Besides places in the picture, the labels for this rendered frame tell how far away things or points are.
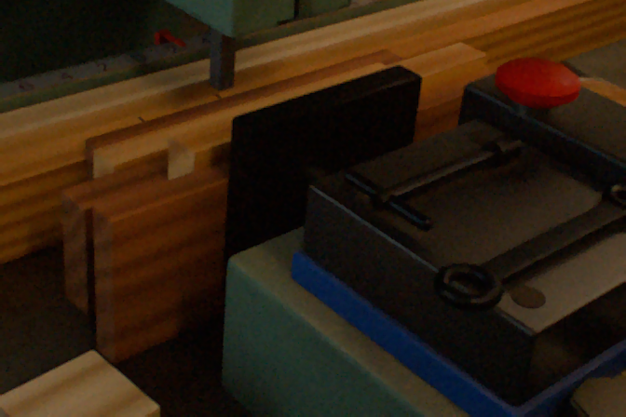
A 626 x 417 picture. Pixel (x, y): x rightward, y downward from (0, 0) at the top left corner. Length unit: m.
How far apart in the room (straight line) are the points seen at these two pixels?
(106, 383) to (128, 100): 0.18
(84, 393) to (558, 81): 0.19
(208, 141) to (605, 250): 0.16
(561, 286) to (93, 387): 0.16
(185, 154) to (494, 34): 0.28
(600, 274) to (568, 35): 0.40
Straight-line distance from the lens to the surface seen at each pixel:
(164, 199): 0.40
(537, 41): 0.69
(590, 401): 0.33
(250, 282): 0.38
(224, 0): 0.45
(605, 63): 3.08
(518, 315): 0.31
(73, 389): 0.37
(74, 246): 0.44
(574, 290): 0.32
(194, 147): 0.42
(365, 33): 0.60
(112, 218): 0.39
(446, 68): 0.51
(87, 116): 0.50
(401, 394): 0.34
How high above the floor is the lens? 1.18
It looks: 31 degrees down
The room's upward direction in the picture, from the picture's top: 6 degrees clockwise
